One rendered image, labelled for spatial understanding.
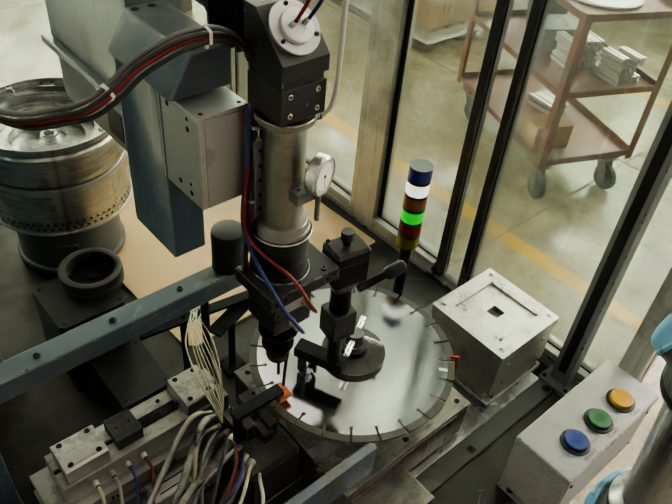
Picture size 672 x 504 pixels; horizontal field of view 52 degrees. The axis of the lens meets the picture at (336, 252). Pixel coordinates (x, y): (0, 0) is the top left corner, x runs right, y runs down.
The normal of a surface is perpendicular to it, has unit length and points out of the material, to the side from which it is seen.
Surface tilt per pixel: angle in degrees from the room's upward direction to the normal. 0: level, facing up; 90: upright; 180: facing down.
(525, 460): 90
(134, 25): 59
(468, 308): 0
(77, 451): 0
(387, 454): 0
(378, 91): 90
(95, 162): 90
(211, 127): 90
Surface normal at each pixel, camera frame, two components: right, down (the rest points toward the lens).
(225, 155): 0.65, 0.54
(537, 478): -0.76, 0.38
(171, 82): -0.61, -0.06
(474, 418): 0.07, -0.75
